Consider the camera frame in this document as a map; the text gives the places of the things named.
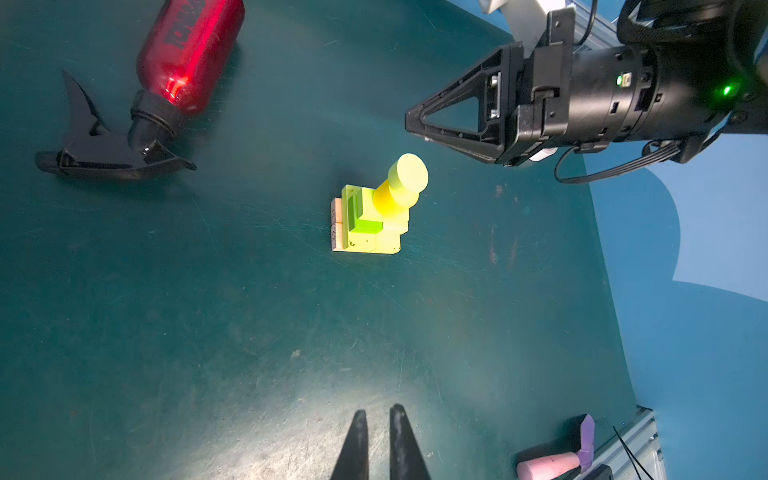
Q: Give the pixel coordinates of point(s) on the pink purple brush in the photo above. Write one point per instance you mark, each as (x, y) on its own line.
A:
(554, 466)

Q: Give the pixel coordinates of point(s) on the aluminium front rail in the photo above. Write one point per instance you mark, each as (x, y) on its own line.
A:
(634, 452)

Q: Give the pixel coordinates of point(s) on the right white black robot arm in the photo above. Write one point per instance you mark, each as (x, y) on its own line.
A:
(674, 71)

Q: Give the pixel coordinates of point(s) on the small green cube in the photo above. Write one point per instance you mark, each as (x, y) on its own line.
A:
(358, 196)

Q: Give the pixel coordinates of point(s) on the green cylinder block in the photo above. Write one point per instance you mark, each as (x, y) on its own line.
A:
(408, 174)

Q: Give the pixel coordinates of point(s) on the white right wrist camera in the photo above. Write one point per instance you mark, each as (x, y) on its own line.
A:
(526, 19)

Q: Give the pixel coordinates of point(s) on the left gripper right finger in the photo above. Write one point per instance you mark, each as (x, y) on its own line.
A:
(406, 459)

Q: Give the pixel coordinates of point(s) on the long green block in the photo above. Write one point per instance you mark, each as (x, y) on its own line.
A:
(387, 242)
(354, 242)
(390, 225)

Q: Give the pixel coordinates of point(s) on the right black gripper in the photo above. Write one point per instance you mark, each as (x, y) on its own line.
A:
(511, 105)

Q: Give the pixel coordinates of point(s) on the red metal bottle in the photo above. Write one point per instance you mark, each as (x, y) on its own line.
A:
(178, 68)

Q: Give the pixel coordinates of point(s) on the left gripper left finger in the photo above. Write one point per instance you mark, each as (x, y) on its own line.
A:
(353, 460)

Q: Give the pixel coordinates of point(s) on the yellow cylinder block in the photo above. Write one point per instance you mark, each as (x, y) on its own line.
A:
(394, 202)

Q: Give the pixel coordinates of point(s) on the natural wood block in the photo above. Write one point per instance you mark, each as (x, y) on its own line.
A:
(337, 231)
(336, 211)

